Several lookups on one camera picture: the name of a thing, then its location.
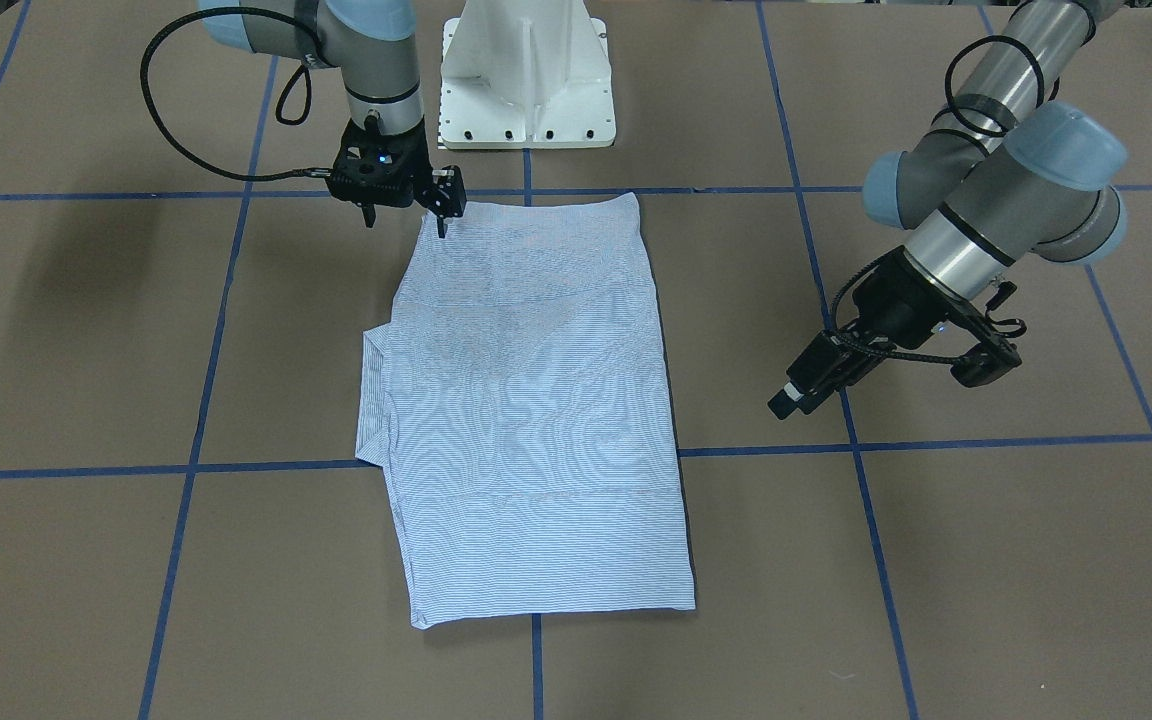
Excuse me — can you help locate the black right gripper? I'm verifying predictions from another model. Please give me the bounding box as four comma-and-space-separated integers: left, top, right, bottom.
326, 118, 467, 240

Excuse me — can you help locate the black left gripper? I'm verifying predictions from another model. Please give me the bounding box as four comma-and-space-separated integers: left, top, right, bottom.
768, 247, 1025, 420

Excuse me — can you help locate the light blue striped shirt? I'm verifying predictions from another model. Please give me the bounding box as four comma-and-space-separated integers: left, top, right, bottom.
355, 194, 696, 630

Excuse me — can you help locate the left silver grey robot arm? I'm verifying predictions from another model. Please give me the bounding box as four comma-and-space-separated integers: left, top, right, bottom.
768, 1, 1128, 419

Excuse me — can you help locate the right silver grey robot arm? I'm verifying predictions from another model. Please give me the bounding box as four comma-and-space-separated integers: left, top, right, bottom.
197, 1, 467, 237

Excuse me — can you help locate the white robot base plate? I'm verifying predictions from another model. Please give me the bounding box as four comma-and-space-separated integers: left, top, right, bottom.
435, 1, 617, 151

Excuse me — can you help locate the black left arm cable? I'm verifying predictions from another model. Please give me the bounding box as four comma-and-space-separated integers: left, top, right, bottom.
829, 36, 1047, 363

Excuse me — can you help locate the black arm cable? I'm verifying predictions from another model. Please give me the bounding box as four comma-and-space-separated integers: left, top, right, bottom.
829, 36, 1047, 363
141, 8, 338, 183

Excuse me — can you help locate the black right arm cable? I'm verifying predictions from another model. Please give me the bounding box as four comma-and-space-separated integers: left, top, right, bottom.
141, 8, 338, 183

